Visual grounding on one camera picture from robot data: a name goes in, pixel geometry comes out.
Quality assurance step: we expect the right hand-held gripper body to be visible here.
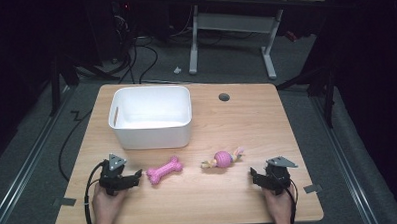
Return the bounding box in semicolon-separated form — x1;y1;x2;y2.
263;156;299;196

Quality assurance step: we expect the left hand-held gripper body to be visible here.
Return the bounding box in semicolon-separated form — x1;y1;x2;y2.
98;153;128;196

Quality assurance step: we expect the pink bone toy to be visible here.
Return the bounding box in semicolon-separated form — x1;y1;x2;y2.
145;156;185;186

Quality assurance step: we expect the pink ball rope toy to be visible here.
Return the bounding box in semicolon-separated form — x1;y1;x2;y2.
200;146;246;170

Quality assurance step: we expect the white plastic bin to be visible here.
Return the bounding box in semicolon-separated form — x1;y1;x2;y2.
107;84;194;152

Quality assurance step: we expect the person's right hand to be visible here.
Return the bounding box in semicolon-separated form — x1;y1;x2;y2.
262;185;296;224

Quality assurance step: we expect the person's left hand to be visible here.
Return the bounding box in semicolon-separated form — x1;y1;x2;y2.
91;188;128;224

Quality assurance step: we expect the grey tape piece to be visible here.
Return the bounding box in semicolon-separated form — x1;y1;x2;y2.
303;183;323;194
57;195;78;208

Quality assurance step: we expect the dark metal stand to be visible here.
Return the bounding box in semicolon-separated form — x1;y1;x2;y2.
274;65;339;131
47;55;83;118

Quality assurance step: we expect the red object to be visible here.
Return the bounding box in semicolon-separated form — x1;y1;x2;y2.
285;30;299;44

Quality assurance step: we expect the white-legged wooden desk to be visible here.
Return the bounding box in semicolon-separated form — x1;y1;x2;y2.
186;0;329;83

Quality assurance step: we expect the dark computer tower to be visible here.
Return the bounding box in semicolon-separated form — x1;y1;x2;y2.
110;0;137;64

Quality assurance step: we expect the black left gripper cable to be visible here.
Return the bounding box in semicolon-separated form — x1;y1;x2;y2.
82;160;108;224

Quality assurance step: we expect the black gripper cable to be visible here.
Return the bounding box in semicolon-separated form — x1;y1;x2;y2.
82;160;108;224
285;185;300;224

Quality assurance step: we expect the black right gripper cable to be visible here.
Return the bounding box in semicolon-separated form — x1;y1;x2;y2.
285;185;300;224

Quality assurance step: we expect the metal floor rail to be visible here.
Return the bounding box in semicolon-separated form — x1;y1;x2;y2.
310;94;381;224
0;85;80;224

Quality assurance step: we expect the black looped floor cable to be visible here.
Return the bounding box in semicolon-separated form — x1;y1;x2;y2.
137;42;160;85

